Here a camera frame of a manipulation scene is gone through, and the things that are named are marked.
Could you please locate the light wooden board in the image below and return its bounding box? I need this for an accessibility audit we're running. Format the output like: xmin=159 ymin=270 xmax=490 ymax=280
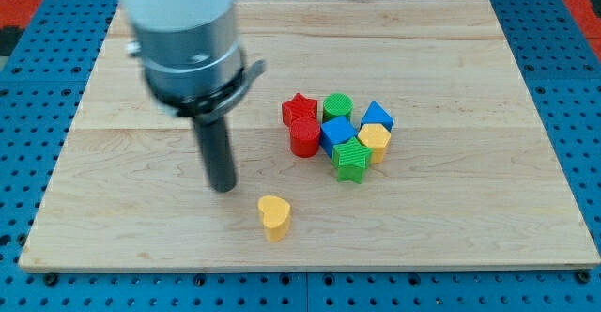
xmin=19 ymin=0 xmax=600 ymax=273

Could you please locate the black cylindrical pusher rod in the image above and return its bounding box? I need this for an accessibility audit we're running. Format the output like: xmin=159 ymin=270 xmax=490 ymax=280
xmin=193 ymin=117 xmax=237 ymax=193

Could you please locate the red star block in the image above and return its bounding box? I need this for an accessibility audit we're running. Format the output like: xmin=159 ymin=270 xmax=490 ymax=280
xmin=281 ymin=93 xmax=318 ymax=126

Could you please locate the green star block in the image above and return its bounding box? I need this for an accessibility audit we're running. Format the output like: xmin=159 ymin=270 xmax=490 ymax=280
xmin=331 ymin=137 xmax=372 ymax=184

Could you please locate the blue triangle block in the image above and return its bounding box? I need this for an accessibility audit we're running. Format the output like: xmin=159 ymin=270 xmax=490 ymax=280
xmin=360 ymin=101 xmax=394 ymax=132

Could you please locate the blue cube block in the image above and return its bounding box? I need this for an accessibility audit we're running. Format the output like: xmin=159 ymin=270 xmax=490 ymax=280
xmin=320 ymin=116 xmax=358 ymax=159

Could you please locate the yellow heart block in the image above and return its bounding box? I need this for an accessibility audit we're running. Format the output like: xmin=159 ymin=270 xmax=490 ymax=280
xmin=257 ymin=195 xmax=292 ymax=242

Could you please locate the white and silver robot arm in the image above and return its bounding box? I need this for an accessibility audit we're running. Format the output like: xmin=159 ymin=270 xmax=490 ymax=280
xmin=120 ymin=0 xmax=266 ymax=193

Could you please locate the red cylinder block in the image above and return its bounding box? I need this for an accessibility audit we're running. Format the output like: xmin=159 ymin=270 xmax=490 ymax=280
xmin=289 ymin=117 xmax=321 ymax=158

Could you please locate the green cylinder block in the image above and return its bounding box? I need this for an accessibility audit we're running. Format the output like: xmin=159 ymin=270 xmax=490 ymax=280
xmin=322 ymin=93 xmax=354 ymax=122

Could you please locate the yellow hexagon block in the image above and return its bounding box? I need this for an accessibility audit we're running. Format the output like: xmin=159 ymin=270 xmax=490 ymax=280
xmin=358 ymin=123 xmax=392 ymax=164

